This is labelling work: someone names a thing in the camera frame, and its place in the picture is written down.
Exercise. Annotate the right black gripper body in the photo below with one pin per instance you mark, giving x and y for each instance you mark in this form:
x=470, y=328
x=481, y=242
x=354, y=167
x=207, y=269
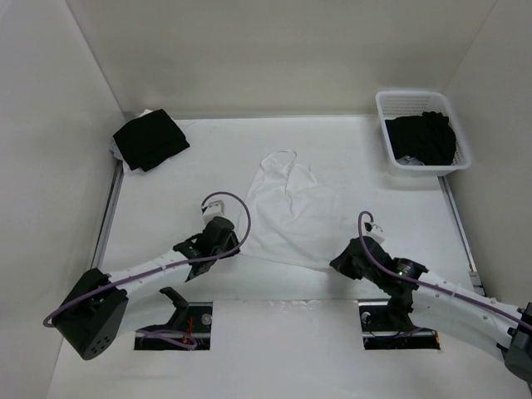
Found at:
x=348, y=265

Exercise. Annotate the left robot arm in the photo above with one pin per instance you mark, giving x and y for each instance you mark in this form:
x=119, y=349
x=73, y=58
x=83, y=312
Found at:
x=102, y=306

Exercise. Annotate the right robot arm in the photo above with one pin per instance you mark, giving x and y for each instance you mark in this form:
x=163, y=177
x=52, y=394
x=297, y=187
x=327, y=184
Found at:
x=419, y=298

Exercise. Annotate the folded black tank top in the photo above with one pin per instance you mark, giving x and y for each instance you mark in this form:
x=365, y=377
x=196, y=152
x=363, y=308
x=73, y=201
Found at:
x=150, y=140

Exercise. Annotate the black tank top in basket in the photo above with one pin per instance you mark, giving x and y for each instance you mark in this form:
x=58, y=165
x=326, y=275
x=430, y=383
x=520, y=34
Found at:
x=427, y=137

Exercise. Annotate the grey garment in basket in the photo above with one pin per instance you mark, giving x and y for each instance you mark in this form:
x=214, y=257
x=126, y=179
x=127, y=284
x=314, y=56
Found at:
x=409, y=161

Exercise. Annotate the white plastic laundry basket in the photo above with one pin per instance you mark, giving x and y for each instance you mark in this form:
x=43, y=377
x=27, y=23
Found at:
x=393, y=104

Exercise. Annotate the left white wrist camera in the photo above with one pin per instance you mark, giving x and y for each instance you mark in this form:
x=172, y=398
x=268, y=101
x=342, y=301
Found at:
x=212, y=209

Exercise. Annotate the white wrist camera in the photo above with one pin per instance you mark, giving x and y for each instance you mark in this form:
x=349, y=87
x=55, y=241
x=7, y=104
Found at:
x=212, y=209
x=375, y=232

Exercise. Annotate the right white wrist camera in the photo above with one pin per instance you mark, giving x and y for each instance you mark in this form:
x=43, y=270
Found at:
x=375, y=232

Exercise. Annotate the left aluminium table rail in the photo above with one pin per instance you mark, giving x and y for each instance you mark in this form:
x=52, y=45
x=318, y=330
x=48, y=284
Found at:
x=108, y=216

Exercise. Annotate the aluminium table rail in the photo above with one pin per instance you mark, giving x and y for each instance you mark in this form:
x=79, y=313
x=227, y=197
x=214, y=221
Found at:
x=459, y=229
x=108, y=216

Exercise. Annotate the right aluminium table rail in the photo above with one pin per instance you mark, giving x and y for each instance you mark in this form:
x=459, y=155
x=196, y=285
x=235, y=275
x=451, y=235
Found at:
x=459, y=229

